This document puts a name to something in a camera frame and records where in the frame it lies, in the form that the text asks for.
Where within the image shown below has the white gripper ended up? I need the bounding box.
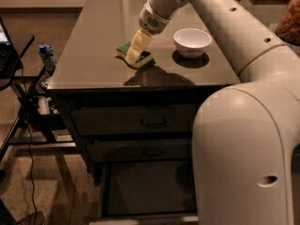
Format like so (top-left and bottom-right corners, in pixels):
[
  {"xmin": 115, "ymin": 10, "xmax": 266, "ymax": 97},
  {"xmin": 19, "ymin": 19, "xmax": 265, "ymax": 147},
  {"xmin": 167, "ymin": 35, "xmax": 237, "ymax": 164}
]
[{"xmin": 126, "ymin": 1, "xmax": 171, "ymax": 64}]

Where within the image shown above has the green and yellow sponge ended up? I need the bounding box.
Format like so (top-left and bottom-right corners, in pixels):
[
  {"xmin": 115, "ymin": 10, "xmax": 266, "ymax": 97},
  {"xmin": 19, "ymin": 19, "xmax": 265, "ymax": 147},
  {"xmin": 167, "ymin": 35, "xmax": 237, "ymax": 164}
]
[{"xmin": 115, "ymin": 42, "xmax": 153, "ymax": 69}]

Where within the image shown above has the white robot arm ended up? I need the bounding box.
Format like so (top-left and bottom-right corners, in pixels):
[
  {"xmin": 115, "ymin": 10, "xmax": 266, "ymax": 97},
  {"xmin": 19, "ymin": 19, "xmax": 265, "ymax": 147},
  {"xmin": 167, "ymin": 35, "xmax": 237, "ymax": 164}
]
[{"xmin": 140, "ymin": 0, "xmax": 300, "ymax": 225}]

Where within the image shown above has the grey top left drawer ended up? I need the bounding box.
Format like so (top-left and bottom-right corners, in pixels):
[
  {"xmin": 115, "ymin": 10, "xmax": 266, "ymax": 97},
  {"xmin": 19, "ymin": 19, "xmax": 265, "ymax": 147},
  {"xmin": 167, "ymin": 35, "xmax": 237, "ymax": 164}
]
[{"xmin": 70, "ymin": 105, "xmax": 196, "ymax": 136}]

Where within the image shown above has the grey middle left drawer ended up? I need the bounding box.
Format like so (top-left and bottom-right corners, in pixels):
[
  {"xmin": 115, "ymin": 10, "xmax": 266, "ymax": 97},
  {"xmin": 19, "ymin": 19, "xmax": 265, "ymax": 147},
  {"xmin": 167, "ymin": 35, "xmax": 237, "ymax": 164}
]
[{"xmin": 86, "ymin": 139, "xmax": 191, "ymax": 162}]

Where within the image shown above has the grey open bottom drawer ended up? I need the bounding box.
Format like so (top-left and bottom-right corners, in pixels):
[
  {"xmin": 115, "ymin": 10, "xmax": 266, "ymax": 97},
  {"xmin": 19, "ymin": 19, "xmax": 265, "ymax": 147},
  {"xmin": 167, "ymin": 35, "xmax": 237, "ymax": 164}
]
[{"xmin": 89, "ymin": 159, "xmax": 198, "ymax": 225}]

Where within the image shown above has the white bowl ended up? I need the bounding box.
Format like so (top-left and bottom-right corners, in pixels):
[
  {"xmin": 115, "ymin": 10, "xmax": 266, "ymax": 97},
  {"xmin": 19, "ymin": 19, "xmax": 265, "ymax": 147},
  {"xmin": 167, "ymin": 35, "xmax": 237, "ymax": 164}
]
[{"xmin": 173, "ymin": 28, "xmax": 212, "ymax": 59}]

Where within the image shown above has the plastic water bottle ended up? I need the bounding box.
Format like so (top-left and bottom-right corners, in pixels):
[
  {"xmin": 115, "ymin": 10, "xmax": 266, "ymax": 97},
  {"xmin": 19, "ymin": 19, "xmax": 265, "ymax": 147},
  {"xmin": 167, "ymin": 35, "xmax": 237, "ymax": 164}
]
[{"xmin": 38, "ymin": 44, "xmax": 58, "ymax": 74}]

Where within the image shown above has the black laptop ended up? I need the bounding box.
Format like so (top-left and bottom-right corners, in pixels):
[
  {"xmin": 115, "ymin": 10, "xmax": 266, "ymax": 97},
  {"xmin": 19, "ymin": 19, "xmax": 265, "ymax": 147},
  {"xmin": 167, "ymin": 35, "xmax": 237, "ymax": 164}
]
[{"xmin": 0, "ymin": 18, "xmax": 19, "ymax": 79}]

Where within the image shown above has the black side cart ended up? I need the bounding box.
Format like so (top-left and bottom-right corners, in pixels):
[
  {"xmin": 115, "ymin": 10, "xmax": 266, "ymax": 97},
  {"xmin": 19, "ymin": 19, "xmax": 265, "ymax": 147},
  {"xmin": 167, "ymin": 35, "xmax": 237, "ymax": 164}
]
[{"xmin": 0, "ymin": 33, "xmax": 72, "ymax": 159}]

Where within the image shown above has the glass jar of snacks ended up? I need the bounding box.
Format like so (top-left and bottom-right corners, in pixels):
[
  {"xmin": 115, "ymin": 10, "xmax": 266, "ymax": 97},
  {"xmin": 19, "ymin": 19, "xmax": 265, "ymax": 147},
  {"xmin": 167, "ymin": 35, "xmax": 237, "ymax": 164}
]
[{"xmin": 276, "ymin": 0, "xmax": 300, "ymax": 46}]

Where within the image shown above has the black cable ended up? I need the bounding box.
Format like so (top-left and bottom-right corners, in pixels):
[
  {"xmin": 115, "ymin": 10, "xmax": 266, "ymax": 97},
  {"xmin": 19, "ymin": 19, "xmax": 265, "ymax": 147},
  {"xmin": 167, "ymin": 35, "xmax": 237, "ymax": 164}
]
[{"xmin": 18, "ymin": 56, "xmax": 38, "ymax": 218}]

